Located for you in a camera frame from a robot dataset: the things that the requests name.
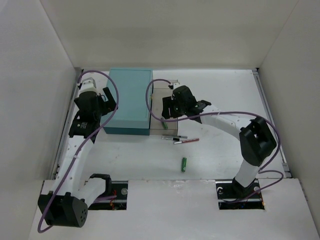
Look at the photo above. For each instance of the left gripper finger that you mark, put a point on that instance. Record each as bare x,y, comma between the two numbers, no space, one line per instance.
108,95
110,107

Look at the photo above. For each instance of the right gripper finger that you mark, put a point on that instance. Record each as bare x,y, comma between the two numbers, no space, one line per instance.
168,102
168,112

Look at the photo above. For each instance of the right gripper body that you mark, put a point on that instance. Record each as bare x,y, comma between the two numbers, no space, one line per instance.
180,109

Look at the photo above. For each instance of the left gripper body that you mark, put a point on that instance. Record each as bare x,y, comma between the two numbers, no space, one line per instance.
105,100

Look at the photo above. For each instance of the green tube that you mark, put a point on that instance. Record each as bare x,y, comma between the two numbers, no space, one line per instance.
164,123
183,164

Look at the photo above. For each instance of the silver eyeliner pencil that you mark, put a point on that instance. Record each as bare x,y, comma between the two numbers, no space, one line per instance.
175,136

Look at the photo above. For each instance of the black silver pencil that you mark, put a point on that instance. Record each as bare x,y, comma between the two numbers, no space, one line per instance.
171,138

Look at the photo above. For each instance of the red lip pencil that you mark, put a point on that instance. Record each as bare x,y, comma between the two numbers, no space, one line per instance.
186,141

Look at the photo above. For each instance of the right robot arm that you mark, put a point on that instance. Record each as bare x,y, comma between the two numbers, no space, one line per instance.
254,135

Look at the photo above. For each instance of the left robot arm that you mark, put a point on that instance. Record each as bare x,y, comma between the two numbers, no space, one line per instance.
67,202

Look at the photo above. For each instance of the teal drawer box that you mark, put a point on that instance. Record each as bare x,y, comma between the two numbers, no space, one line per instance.
132,116

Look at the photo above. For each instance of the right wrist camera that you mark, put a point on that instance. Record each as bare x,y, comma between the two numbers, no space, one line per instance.
173,83

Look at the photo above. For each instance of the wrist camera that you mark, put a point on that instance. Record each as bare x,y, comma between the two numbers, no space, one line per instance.
88,85
173,83

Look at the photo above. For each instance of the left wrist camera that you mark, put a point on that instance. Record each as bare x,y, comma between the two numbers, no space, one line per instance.
88,85

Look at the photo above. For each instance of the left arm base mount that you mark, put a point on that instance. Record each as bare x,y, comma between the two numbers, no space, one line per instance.
116,200

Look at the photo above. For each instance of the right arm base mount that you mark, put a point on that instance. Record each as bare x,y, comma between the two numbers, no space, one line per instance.
230,197

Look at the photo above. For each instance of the aluminium rail right edge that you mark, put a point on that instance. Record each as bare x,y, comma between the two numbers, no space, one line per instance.
280,154

